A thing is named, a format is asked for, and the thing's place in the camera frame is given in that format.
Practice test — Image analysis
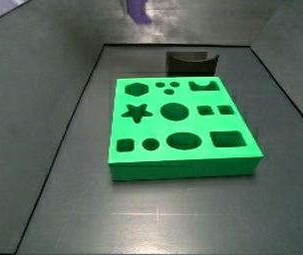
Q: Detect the purple arch block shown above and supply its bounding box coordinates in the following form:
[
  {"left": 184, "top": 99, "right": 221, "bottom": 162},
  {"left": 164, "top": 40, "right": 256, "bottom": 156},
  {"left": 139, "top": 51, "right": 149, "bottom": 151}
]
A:
[{"left": 127, "top": 0, "right": 152, "bottom": 25}]

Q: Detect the green shape sorter board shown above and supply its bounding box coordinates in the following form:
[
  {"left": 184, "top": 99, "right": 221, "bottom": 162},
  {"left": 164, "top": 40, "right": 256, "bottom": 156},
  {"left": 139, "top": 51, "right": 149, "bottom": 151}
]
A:
[{"left": 107, "top": 77, "right": 263, "bottom": 180}]

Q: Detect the black fixture stand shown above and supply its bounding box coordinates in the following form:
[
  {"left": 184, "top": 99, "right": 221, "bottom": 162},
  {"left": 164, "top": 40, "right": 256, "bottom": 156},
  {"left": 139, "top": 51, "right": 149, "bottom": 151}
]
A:
[{"left": 165, "top": 52, "right": 218, "bottom": 77}]

